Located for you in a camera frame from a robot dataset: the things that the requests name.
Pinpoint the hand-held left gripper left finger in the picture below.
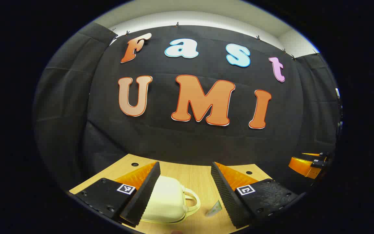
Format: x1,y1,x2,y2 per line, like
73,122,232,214
75,162,161,228

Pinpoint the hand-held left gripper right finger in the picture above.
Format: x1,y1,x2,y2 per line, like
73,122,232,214
211,162,299,229

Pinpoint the green and white tube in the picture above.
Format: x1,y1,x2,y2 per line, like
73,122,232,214
206,200,223,217

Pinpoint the pale yellow suitcase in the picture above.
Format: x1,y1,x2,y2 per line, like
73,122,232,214
141,176,201,224

